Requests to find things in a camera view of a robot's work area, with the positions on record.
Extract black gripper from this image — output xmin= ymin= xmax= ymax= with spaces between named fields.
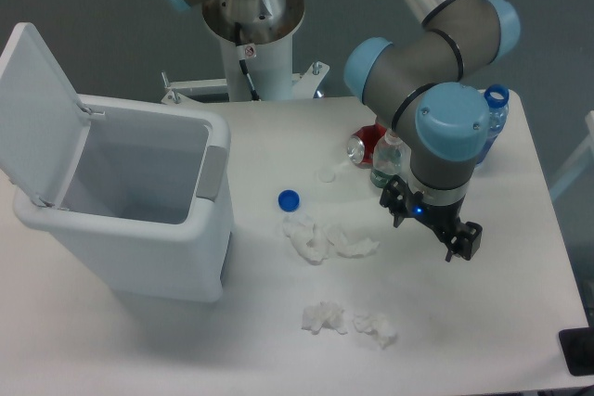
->
xmin=380 ymin=176 xmax=483 ymax=262

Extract white trash can lid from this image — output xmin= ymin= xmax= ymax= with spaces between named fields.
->
xmin=1 ymin=22 xmax=105 ymax=207

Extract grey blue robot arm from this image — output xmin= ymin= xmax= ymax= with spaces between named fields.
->
xmin=170 ymin=0 xmax=521 ymax=260

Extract crushed red soda can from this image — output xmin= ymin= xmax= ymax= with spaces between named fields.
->
xmin=346 ymin=122 xmax=386 ymax=168

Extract white bottle cap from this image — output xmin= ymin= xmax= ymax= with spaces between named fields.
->
xmin=316 ymin=167 xmax=336 ymax=184

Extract blue bottle cap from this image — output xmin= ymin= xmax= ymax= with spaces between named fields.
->
xmin=278 ymin=189 xmax=301 ymax=212

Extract white trash can body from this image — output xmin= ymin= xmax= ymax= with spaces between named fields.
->
xmin=13 ymin=96 xmax=234 ymax=302

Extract clear green label bottle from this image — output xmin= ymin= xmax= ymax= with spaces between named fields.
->
xmin=370 ymin=130 xmax=410 ymax=188

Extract small crumpled tissue right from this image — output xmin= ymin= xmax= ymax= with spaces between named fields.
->
xmin=353 ymin=313 xmax=397 ymax=349

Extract small crumpled tissue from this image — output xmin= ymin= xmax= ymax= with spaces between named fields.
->
xmin=302 ymin=301 xmax=348 ymax=335
xmin=353 ymin=313 xmax=397 ymax=349

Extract large crumpled white tissue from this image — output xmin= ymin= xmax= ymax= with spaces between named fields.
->
xmin=282 ymin=214 xmax=380 ymax=265

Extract small crumpled tissue left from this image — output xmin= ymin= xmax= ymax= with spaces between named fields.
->
xmin=302 ymin=301 xmax=348 ymax=335

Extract blue plastic bottle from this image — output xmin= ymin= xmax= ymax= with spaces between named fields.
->
xmin=476 ymin=84 xmax=510 ymax=166

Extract black device at edge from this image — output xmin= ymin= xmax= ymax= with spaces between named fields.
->
xmin=559 ymin=327 xmax=593 ymax=377

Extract white metal base frame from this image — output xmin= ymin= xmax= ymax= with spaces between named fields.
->
xmin=161 ymin=61 xmax=330 ymax=105

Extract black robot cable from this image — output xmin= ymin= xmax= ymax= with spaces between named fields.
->
xmin=234 ymin=20 xmax=261 ymax=102

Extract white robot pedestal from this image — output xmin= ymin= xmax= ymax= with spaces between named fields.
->
xmin=202 ymin=0 xmax=304 ymax=102

